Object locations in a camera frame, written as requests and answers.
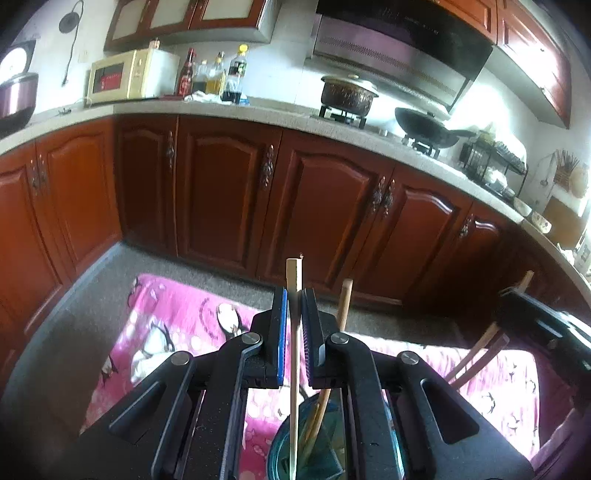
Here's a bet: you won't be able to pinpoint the light wooden chopstick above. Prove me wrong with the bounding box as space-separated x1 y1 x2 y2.
285 257 305 478

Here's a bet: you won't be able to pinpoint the person's right forearm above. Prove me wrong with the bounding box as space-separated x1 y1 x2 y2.
531 415 591 480

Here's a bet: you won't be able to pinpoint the black wok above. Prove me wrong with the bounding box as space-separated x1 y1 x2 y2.
394 107 476 148

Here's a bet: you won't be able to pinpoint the pink penguin printed blanket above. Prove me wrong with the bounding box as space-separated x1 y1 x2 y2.
81 273 541 480

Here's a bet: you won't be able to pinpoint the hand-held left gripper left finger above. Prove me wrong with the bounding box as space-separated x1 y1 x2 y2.
60 287 288 480

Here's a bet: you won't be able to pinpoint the steel range hood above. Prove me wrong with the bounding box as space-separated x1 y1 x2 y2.
305 0 495 109

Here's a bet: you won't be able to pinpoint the red sauce bottle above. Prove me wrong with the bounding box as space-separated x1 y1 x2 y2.
178 47 195 96

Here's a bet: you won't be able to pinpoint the white utensil holder blue rim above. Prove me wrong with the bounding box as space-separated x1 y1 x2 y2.
269 390 400 480

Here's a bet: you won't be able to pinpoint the soy sauce bottle yellow cap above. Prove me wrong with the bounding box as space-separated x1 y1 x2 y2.
221 44 250 103

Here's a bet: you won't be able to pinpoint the brown wooden chopstick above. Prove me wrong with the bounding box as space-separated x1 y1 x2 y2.
444 271 535 383

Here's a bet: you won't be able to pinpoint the purple rice cooker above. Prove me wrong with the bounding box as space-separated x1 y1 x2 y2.
0 39 40 132

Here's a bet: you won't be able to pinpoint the wooden cutting board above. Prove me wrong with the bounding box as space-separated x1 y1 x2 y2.
540 194 587 250

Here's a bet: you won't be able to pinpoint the wooden wall cabinet glass doors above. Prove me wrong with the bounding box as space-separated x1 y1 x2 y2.
104 0 278 51

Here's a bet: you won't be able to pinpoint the wall chopstick holder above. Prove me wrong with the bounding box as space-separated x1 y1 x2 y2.
554 148 580 188

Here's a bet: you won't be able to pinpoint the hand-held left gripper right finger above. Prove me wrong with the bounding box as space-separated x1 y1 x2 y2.
301 290 536 480

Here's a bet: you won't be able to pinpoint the yellow oil bottle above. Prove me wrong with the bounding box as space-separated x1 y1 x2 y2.
206 52 227 95

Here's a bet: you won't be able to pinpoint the wooden base cabinets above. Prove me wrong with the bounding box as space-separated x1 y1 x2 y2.
0 113 591 324

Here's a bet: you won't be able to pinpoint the black dish rack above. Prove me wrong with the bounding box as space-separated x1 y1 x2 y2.
460 138 529 195

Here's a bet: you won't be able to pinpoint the brown cooking pot with lid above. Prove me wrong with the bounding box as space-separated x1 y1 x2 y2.
320 74 379 116

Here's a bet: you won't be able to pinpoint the tan wooden chopstick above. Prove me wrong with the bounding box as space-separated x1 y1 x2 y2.
455 335 511 391

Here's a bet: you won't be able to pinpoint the hanging metal ladle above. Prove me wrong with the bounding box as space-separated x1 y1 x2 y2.
538 154 555 188

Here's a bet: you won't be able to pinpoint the white electric kettle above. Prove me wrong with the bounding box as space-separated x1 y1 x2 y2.
573 240 591 278

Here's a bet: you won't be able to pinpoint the gas stove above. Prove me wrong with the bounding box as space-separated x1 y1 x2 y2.
318 105 444 160

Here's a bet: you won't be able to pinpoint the cream microwave oven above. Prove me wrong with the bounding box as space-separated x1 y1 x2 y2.
87 48 181 107

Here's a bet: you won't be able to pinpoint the black round device with cord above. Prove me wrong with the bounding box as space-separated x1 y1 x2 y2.
58 0 86 86

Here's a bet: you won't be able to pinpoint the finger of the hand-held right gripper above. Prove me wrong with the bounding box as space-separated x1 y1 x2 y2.
496 286 568 347

